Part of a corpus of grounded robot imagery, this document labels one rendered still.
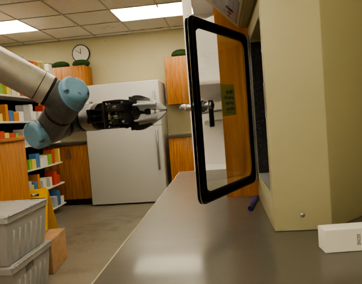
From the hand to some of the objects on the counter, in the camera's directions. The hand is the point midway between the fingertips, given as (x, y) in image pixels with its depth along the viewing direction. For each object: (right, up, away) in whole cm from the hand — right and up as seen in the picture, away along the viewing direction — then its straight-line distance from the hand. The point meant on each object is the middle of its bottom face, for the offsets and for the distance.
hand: (164, 110), depth 98 cm
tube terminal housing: (+37, -24, -6) cm, 44 cm away
